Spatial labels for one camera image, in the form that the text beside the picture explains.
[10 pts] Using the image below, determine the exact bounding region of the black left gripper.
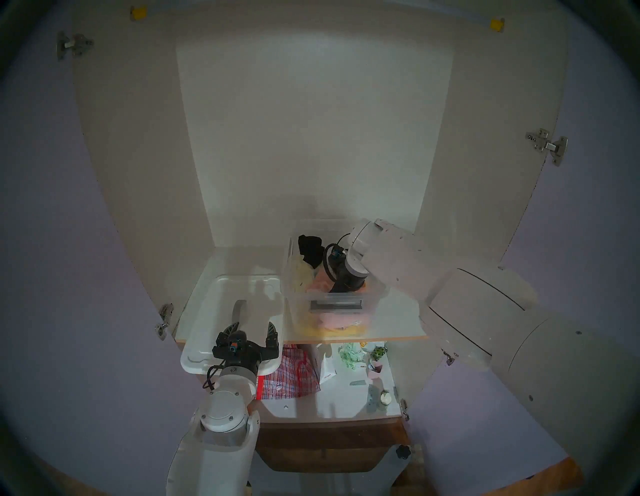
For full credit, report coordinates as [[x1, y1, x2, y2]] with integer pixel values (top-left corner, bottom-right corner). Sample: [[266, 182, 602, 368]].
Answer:
[[220, 321, 280, 375]]

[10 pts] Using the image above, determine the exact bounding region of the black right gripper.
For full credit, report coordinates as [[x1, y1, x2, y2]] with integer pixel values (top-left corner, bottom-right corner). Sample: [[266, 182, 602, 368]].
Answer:
[[327, 272, 370, 295]]

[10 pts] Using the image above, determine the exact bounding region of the white plastic bin lid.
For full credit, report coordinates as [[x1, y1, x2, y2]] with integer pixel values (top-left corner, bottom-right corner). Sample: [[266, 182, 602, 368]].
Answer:
[[180, 272, 287, 375]]

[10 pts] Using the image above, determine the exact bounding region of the clear plastic storage bin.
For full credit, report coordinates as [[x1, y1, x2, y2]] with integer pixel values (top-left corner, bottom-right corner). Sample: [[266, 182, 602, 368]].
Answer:
[[279, 218, 392, 338]]

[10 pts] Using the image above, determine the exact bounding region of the brown cabinet with white top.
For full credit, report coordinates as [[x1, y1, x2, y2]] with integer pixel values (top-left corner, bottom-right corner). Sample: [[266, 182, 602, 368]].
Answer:
[[250, 342, 414, 473]]

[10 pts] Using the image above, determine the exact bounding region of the pale pink folded cloth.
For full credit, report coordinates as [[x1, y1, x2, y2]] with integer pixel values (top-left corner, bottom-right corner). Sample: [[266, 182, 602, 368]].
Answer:
[[317, 311, 375, 331]]

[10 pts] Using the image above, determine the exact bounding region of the cream cloth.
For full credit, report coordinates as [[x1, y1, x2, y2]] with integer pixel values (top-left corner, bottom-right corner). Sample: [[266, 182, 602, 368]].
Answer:
[[291, 254, 317, 295]]

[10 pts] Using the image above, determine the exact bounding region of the yellow cloth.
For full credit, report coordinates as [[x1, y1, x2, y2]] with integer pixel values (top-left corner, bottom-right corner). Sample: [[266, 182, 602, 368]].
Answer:
[[300, 320, 373, 338]]

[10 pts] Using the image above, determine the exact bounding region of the black sock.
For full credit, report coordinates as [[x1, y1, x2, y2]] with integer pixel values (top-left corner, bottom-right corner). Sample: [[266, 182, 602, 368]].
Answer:
[[298, 235, 325, 269]]

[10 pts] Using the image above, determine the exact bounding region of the red plaid bag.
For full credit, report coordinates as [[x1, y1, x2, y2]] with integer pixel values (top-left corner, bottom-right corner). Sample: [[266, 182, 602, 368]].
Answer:
[[256, 346, 322, 401]]

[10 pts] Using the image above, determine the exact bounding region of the green crumpled wrapper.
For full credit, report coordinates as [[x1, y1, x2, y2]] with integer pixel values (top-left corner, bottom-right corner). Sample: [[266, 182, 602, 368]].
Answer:
[[339, 343, 368, 372]]

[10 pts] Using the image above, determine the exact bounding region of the white wardrobe carcass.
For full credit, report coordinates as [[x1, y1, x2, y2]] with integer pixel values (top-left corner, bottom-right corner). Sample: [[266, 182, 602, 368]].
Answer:
[[72, 0, 571, 401]]

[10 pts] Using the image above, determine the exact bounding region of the lilac wardrobe door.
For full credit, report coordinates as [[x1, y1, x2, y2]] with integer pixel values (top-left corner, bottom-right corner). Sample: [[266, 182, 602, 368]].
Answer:
[[405, 0, 640, 496], [0, 25, 188, 496]]

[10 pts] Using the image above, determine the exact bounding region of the white clothes rod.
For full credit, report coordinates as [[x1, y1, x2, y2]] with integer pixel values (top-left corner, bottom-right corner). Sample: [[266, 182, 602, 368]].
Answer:
[[145, 0, 493, 26]]

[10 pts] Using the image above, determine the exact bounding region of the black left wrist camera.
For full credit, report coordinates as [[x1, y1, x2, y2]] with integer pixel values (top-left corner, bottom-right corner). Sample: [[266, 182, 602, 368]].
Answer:
[[213, 330, 249, 359]]

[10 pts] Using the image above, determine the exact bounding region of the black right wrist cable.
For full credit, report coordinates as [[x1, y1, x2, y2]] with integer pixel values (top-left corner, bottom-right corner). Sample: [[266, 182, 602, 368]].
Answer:
[[323, 232, 353, 281]]

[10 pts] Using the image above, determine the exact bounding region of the grey robot base frame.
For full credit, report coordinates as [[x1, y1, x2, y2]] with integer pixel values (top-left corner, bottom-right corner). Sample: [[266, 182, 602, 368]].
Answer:
[[247, 442, 414, 496]]

